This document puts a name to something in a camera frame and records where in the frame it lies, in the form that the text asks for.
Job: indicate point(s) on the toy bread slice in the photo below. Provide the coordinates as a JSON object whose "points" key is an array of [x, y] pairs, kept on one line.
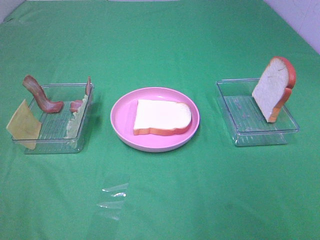
{"points": [[274, 87], [161, 117]]}

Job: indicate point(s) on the toy lettuce leaf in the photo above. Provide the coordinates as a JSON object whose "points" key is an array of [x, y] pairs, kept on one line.
{"points": [[73, 124]]}

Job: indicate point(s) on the yellow toy cheese slice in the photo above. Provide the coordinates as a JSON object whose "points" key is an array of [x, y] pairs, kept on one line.
{"points": [[23, 125]]}

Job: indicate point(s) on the curved toy bacon strip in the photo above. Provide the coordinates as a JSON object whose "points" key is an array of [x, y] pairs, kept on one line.
{"points": [[46, 105]]}

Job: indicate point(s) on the pink round plate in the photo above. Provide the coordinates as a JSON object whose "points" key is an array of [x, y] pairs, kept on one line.
{"points": [[122, 118]]}

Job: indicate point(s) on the green tablecloth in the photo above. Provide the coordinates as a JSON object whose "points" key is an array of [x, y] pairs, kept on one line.
{"points": [[209, 189]]}

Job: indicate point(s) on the clear right plastic tray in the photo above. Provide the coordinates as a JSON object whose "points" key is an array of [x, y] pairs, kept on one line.
{"points": [[244, 120]]}

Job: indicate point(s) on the clear plastic tray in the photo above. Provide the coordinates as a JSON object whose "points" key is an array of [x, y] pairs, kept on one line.
{"points": [[53, 137], [244, 120]]}

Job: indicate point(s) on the clear plastic film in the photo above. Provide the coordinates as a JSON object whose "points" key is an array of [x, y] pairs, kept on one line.
{"points": [[111, 201]]}

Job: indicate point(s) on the clear left plastic tray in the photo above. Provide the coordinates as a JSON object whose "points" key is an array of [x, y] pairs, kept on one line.
{"points": [[53, 137]]}

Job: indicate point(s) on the leaning toy bread slice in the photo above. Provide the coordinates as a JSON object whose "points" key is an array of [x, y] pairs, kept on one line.
{"points": [[274, 87]]}

